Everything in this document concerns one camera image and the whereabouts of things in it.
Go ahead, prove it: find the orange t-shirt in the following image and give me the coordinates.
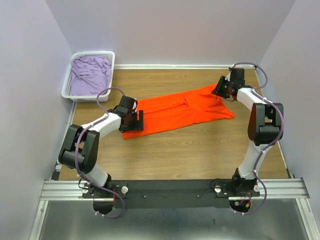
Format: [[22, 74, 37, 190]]
[[122, 84, 235, 140]]

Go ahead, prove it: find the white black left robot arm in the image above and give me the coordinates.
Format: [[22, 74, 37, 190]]
[[58, 95, 144, 198]]

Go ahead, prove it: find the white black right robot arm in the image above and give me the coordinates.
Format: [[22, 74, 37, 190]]
[[212, 66, 284, 196]]

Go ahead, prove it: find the purple t-shirt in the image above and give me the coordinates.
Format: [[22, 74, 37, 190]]
[[70, 56, 112, 96]]

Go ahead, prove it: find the white perforated plastic basket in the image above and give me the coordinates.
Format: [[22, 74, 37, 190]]
[[61, 50, 115, 103]]

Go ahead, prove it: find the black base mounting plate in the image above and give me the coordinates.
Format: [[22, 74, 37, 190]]
[[82, 179, 260, 212]]

